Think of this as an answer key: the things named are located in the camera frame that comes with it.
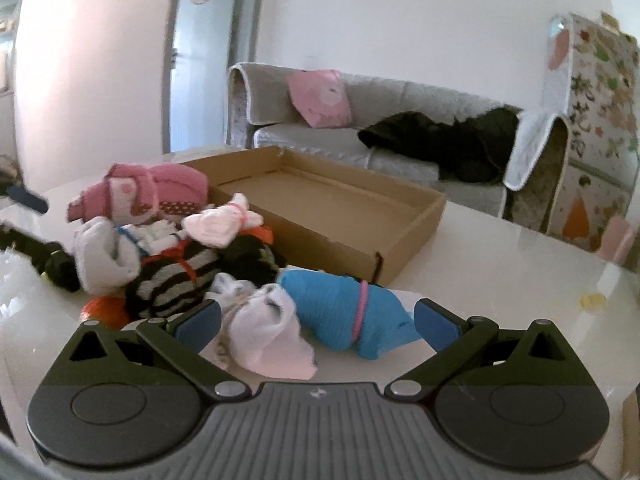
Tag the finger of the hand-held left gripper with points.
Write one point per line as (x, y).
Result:
(27, 246)
(29, 200)

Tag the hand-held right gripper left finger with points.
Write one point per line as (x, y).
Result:
(200, 324)

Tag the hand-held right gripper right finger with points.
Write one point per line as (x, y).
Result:
(435, 326)

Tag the black grey striped sock bundle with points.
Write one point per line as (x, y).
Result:
(170, 280)

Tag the greyish white sock bundle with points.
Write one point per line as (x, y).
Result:
(265, 330)

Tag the white blue-striped sock bundle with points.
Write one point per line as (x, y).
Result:
(100, 255)

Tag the pink fluffy sock bundle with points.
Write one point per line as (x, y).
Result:
(107, 202)
(182, 182)

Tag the orange sock bundle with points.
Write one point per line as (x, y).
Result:
(105, 312)

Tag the light pink sock bundle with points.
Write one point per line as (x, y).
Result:
(215, 227)

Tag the blue sock bundle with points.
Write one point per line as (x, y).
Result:
(330, 310)

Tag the brown cardboard box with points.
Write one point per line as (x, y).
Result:
(325, 210)

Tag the white desktop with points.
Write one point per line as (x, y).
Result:
(500, 270)

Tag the black garment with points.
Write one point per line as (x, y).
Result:
(450, 145)

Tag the pale blue door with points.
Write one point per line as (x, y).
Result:
(210, 70)

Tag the grey sofa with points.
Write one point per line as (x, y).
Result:
(400, 105)

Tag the pink cushion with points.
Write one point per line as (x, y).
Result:
(320, 97)

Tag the floral covered cabinet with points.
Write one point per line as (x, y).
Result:
(600, 110)

